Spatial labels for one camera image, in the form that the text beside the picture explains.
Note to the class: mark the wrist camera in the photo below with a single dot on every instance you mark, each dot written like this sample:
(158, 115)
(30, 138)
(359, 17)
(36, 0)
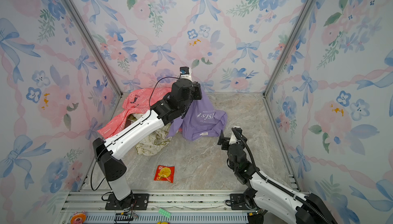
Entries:
(235, 136)
(186, 73)

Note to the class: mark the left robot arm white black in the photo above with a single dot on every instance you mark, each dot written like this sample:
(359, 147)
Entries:
(109, 152)

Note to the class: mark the aluminium corner post left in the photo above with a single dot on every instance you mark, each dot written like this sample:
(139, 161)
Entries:
(87, 37)

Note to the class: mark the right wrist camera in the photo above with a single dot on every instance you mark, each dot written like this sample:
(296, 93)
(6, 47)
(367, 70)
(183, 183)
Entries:
(235, 136)

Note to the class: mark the cream green patterned cloth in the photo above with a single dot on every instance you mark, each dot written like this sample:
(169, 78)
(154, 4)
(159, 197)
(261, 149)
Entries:
(154, 142)

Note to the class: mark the pink patterned cloth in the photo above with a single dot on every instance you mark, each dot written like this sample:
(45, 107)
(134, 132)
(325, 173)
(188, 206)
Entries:
(136, 104)

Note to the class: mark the green small plastic piece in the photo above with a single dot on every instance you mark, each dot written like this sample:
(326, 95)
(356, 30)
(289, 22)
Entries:
(164, 213)

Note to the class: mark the purple t-shirt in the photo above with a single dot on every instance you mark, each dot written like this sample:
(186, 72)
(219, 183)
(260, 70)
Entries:
(201, 120)

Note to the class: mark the red snack packet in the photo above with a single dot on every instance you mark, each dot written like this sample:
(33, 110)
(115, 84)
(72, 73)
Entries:
(165, 173)

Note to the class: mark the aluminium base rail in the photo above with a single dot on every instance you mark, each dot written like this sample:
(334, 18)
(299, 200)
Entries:
(186, 207)

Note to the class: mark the pink round toy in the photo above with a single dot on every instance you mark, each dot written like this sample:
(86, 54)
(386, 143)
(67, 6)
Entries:
(78, 218)

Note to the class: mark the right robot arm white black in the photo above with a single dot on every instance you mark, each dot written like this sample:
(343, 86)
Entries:
(267, 194)

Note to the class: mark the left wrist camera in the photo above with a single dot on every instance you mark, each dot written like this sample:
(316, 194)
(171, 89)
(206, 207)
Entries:
(186, 73)

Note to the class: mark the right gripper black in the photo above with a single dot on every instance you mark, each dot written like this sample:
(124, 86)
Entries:
(223, 140)

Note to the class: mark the aluminium corner post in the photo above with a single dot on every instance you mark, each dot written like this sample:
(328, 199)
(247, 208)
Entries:
(87, 37)
(298, 26)

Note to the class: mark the aluminium corner post right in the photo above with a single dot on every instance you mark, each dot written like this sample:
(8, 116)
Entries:
(298, 26)

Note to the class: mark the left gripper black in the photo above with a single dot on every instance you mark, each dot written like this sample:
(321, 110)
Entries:
(195, 90)

